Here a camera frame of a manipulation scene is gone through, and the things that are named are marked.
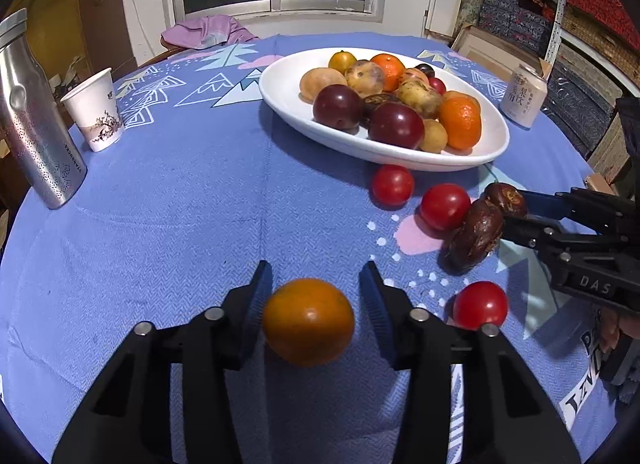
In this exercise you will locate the stainless steel bottle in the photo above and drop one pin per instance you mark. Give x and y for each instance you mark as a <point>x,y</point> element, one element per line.
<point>35,133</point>

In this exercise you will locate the white plate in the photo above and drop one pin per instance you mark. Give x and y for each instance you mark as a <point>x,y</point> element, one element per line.
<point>285,83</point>

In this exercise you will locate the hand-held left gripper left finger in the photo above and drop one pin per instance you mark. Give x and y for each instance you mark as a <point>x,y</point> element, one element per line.
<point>260,294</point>

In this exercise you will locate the wooden chair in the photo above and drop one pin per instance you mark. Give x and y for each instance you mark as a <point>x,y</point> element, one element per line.
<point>170,46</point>

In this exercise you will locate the purple garment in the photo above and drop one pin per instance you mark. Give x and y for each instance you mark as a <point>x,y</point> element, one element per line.
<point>210,31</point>

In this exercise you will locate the orange mandarin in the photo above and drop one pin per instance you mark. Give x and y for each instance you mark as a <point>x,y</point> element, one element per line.
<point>387,68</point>
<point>460,122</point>

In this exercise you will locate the tan round fruit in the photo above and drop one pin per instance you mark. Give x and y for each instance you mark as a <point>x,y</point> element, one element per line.
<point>322,83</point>

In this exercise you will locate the small yellow-orange fruit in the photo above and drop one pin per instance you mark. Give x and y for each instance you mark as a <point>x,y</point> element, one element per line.
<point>342,61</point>

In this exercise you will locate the small dark purple fruit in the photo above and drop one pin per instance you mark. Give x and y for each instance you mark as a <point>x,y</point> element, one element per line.
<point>425,68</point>

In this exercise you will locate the orange tomato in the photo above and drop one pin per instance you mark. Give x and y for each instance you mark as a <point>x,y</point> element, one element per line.
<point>308,322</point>

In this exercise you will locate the small tan fruit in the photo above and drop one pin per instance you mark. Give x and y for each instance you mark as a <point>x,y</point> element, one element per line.
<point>433,136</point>

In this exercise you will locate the pinkish round fruit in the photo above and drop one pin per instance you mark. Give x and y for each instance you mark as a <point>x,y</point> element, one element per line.
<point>414,76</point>

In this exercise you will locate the spotted yellow fruit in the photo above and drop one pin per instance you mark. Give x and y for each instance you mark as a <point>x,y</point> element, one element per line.
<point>419,97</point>

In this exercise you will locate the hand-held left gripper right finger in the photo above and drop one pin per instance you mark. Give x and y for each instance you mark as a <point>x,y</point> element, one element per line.
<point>375,304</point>

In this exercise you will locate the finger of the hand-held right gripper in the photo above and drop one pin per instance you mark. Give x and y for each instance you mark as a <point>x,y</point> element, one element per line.
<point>530,236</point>
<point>542,205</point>

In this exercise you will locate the small cardboard box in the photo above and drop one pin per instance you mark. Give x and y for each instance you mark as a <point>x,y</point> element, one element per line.
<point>600,183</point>

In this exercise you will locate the person's right hand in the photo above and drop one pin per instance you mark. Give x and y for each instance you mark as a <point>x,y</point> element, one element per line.
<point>610,331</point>

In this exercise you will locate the white paper cup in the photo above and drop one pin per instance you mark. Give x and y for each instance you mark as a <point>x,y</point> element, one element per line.
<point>95,108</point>

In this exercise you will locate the dark brown wrinkled fruit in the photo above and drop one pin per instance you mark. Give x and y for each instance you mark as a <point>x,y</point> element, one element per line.
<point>475,236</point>
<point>376,101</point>
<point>505,199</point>

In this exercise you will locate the red tomato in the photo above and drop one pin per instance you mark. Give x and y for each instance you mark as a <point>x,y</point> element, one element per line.
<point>480,305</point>
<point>436,85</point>
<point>445,206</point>
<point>392,185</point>

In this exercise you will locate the white metal shelf rack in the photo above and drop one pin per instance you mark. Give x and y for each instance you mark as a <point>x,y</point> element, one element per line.
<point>557,18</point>

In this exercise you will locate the white drink can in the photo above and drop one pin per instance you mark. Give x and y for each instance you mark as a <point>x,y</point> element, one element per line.
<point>522,96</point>

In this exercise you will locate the dark red plum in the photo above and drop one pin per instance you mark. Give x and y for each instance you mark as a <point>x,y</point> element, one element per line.
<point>338,106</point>
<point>396,124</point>

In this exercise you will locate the large flat cardboard box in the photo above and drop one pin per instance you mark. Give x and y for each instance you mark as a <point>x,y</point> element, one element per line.
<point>480,51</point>

